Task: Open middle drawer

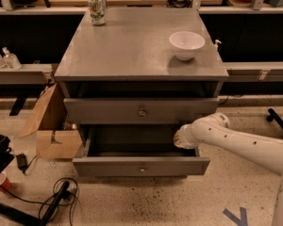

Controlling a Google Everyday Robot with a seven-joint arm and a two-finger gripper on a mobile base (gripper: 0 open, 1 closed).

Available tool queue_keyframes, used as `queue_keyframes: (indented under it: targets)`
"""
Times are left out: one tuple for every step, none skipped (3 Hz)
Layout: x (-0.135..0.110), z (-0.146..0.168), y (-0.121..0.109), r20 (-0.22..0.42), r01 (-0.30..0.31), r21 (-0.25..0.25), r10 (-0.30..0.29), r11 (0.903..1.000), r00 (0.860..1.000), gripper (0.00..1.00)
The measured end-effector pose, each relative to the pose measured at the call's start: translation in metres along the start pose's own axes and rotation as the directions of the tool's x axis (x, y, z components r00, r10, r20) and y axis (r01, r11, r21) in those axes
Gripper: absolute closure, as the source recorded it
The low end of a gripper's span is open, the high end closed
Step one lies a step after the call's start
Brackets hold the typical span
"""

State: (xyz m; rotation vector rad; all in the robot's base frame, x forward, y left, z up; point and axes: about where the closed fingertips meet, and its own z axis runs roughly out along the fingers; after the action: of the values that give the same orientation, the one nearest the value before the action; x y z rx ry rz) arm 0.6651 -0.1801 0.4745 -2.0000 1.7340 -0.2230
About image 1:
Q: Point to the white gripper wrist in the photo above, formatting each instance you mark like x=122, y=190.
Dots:
x=184, y=137

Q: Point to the grey drawer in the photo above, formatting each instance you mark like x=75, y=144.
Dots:
x=138, y=110
x=137, y=151

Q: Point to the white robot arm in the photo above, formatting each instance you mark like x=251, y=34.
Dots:
x=264, y=151

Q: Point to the grey wooden drawer cabinet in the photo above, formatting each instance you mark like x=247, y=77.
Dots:
x=130, y=56

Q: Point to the grey top drawer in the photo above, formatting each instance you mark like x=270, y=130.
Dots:
x=138, y=110

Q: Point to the white ceramic bowl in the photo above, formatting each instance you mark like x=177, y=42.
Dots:
x=185, y=44

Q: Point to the small white pump bottle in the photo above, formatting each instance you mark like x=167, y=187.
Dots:
x=217, y=44

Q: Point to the black leg at right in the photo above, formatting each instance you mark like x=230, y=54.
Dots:
x=273, y=116

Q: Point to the brown cardboard box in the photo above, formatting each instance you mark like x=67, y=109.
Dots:
x=56, y=138

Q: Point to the black power adapter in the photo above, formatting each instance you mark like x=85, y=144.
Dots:
x=21, y=162

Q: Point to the red plastic cup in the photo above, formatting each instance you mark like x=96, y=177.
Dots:
x=5, y=183

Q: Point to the clear sanitizer bottle right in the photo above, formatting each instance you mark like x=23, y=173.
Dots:
x=11, y=60

